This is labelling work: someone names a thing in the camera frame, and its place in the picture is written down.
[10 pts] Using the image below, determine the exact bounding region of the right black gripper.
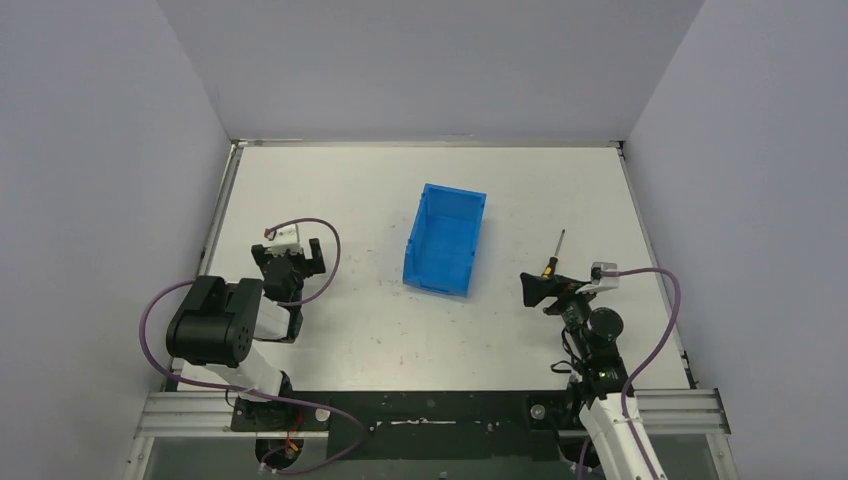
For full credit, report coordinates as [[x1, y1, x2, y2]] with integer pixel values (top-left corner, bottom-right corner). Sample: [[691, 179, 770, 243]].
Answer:
[[522, 273, 604, 359]]

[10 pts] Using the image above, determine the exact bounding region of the yellow black screwdriver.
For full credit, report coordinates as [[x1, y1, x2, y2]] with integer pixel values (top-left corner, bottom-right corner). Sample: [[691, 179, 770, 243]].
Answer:
[[541, 229, 565, 278]]

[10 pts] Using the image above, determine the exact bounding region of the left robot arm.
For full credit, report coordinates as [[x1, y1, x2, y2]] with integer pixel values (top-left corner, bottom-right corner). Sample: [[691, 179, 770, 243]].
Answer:
[[166, 238, 326, 431]]

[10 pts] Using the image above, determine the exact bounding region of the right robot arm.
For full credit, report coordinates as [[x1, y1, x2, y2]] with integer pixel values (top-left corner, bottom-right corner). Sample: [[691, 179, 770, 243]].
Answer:
[[519, 264, 667, 479]]

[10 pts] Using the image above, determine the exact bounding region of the blue plastic bin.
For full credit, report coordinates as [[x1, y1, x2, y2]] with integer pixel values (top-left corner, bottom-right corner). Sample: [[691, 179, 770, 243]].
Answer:
[[402, 184, 487, 297]]

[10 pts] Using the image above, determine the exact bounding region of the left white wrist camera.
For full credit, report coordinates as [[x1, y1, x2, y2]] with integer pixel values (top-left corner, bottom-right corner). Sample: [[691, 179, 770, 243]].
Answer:
[[265, 224, 303, 256]]

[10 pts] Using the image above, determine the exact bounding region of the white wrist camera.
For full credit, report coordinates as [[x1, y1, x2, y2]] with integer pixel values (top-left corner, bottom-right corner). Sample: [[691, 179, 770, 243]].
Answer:
[[265, 224, 303, 256], [576, 262, 620, 295]]

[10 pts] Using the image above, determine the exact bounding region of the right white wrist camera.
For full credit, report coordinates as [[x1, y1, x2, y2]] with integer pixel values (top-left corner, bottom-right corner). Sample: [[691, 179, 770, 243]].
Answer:
[[576, 262, 620, 295]]

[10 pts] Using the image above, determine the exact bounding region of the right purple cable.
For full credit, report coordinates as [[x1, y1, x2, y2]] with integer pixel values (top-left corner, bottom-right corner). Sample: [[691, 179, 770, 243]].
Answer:
[[574, 263, 683, 480]]

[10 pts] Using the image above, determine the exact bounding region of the purple cable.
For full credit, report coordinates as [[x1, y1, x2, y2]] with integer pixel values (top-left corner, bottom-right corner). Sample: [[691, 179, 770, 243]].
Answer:
[[137, 217, 368, 477], [574, 263, 683, 480]]

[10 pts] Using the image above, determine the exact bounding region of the aluminium front rail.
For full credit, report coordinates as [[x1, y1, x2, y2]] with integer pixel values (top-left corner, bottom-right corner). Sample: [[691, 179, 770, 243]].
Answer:
[[135, 390, 731, 438]]

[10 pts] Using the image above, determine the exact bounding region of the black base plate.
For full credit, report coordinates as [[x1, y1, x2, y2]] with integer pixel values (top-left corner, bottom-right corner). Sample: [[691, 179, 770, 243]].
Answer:
[[228, 390, 587, 466]]

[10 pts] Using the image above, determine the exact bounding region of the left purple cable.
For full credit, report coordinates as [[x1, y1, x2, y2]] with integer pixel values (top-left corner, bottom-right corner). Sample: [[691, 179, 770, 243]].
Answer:
[[137, 217, 368, 477]]

